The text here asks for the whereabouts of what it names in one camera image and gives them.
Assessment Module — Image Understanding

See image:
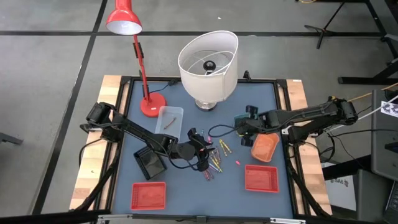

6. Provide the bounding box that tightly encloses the yellow extension cord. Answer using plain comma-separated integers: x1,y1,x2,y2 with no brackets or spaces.
348,82,398,102

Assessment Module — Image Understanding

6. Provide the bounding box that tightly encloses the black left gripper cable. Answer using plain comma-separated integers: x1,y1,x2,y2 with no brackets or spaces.
166,154,203,171

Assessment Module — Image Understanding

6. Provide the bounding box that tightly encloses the clear plastic bin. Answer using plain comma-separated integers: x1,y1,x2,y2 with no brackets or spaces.
154,105,185,141

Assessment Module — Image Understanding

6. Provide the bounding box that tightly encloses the black floor cable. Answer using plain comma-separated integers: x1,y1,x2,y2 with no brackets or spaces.
329,127,398,138

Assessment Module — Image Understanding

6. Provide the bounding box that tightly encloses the red desk lamp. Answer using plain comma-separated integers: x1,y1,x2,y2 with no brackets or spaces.
105,0,168,118

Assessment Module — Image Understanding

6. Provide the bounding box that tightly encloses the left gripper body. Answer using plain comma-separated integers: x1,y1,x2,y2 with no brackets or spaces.
175,127,210,172

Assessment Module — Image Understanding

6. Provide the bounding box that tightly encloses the black aluminium table frame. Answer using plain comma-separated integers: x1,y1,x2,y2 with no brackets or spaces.
70,74,333,224

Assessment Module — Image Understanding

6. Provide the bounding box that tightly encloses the red mesh basket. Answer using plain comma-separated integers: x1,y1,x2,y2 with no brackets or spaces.
130,181,167,212
244,164,280,194

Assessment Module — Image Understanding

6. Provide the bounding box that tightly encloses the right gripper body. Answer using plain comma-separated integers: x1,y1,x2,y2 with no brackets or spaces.
241,105,270,147

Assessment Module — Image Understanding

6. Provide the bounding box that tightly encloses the white cable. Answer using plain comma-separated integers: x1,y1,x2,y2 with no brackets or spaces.
334,95,398,133

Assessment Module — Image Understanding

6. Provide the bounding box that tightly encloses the black floor stand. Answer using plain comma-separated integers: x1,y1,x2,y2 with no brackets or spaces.
338,33,398,85

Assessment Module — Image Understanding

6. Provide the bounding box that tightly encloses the black tripod stand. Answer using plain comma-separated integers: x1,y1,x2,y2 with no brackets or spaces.
303,0,388,50

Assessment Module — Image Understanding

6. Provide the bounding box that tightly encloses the white shade silver table lamp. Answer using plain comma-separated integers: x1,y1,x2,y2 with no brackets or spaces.
177,30,239,112

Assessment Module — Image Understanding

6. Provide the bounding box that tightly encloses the white labelled box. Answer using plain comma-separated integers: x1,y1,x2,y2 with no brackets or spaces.
323,174,358,212

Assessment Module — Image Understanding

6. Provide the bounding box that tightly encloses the dark grey case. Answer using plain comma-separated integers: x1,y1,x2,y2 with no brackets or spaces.
354,169,398,223

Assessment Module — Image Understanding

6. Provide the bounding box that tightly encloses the wooden table side board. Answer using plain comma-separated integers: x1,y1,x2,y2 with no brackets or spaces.
70,74,131,211
284,79,333,216

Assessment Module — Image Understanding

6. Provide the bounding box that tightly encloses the black mesh basket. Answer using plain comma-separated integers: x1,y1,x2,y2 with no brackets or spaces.
133,146,168,181

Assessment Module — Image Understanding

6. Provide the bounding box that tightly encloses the grey furniture foot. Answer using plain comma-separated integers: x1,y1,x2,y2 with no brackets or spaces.
0,132,24,146

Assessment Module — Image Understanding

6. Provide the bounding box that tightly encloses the grey cabinet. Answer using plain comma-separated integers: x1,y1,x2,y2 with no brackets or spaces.
371,89,398,182

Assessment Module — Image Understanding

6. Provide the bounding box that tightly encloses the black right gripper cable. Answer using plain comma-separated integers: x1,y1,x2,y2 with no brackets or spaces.
207,124,244,138

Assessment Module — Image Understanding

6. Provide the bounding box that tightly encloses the teal plastic bin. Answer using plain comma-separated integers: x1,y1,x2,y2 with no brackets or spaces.
233,112,251,138

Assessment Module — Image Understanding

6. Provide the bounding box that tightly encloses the silver metal bracket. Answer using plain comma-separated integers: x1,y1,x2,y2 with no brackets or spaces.
97,213,134,222
269,217,306,224

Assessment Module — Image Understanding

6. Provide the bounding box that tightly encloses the printed marker tag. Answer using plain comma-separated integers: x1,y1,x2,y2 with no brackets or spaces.
381,100,398,118

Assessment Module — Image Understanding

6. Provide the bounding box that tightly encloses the black lamp power cord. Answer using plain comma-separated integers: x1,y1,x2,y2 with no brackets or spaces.
148,79,180,95

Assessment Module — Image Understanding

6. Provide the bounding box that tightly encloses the orange plastic bin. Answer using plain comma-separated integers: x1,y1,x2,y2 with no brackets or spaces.
251,133,280,163

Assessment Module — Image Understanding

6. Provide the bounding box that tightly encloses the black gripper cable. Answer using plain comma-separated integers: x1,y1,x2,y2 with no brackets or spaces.
166,154,203,171
207,124,244,138

